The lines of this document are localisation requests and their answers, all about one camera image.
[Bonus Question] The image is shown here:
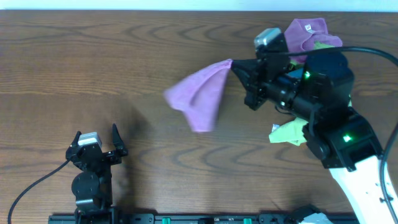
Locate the small green microfiber cloth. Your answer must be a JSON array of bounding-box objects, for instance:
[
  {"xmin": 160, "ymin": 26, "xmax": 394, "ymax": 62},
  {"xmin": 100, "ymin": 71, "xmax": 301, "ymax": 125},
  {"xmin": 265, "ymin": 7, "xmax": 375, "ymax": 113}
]
[{"xmin": 289, "ymin": 41, "xmax": 333, "ymax": 68}]

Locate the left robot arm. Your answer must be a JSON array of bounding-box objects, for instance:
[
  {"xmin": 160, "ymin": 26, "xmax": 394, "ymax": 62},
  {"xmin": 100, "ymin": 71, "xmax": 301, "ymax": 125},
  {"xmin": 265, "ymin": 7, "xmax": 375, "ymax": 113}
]
[{"xmin": 65, "ymin": 124, "xmax": 128, "ymax": 223}]

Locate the pink purple microfiber cloth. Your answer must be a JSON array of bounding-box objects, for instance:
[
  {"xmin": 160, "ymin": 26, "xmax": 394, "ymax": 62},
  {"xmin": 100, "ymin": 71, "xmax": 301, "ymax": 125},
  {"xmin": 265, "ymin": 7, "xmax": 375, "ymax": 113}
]
[{"xmin": 164, "ymin": 59, "xmax": 233, "ymax": 133}]

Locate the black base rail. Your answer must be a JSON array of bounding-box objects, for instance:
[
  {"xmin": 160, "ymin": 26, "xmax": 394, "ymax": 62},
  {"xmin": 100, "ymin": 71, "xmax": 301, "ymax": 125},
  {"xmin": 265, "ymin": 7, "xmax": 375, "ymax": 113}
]
[{"xmin": 48, "ymin": 205, "xmax": 359, "ymax": 224}]

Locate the blue microfiber cloth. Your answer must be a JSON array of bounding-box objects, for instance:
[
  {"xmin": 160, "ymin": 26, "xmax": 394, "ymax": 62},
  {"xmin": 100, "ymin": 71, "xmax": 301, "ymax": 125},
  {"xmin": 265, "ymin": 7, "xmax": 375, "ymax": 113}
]
[{"xmin": 288, "ymin": 68, "xmax": 303, "ymax": 79}]

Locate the purple cloth with tag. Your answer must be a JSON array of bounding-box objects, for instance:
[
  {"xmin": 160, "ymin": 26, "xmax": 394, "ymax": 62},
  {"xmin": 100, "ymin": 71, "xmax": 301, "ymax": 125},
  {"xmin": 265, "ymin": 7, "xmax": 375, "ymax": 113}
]
[{"xmin": 284, "ymin": 18, "xmax": 343, "ymax": 49}]

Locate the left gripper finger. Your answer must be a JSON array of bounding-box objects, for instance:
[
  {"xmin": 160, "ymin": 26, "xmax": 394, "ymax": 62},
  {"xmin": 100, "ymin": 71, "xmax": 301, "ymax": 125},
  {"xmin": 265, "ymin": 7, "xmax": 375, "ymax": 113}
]
[
  {"xmin": 112, "ymin": 123, "xmax": 128, "ymax": 157},
  {"xmin": 71, "ymin": 131, "xmax": 81, "ymax": 146}
]

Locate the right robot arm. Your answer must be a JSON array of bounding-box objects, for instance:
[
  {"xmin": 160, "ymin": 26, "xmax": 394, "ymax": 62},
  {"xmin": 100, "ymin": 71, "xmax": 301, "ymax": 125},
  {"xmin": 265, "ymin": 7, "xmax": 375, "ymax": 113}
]
[{"xmin": 231, "ymin": 34, "xmax": 397, "ymax": 223}]

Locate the large green microfiber cloth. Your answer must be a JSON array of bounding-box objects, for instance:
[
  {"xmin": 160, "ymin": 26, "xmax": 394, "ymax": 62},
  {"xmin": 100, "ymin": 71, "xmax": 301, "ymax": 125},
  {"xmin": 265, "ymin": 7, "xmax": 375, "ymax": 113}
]
[{"xmin": 269, "ymin": 118, "xmax": 308, "ymax": 146}]

